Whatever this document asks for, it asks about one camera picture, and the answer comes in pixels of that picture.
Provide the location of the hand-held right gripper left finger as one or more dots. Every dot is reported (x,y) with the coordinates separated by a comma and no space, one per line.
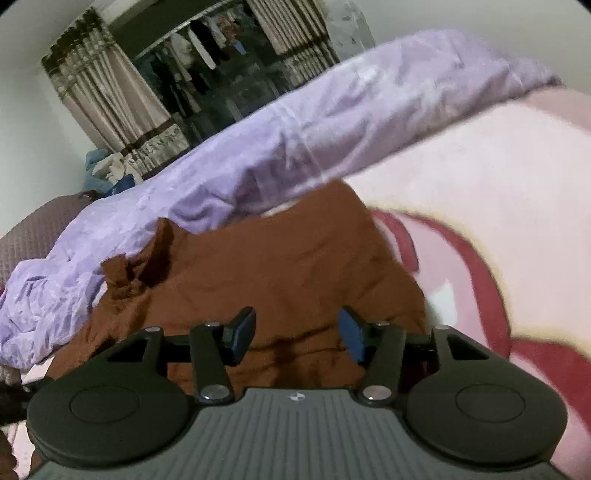
(240,336)

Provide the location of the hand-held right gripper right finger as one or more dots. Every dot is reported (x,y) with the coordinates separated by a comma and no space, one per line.
(353,338)

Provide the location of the brown garment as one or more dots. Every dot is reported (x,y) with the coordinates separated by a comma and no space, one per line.
(286,258)

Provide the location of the pile of blue white clothes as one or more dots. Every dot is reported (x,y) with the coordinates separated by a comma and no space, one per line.
(108,173)

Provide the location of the pink blanket with red pattern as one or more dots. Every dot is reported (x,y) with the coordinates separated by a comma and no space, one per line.
(485,184)

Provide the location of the purple duvet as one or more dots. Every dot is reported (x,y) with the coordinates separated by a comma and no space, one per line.
(323,120)

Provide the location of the brown quilted headboard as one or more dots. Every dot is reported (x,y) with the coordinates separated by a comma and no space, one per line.
(37,230)

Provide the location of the dark balcony window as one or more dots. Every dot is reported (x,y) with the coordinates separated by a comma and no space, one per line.
(231,92)

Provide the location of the beige striped curtain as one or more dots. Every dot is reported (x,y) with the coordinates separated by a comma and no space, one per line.
(295,32)
(106,92)

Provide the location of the beige hanging garment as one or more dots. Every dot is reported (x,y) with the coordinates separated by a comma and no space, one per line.
(181,50)

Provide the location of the printed hanging garment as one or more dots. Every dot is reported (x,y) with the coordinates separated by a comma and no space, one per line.
(233,34)

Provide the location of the black hanging garment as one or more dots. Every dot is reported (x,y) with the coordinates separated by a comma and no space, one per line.
(207,34)

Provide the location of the white covered standing fan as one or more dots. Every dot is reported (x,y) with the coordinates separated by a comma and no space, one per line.
(353,25)

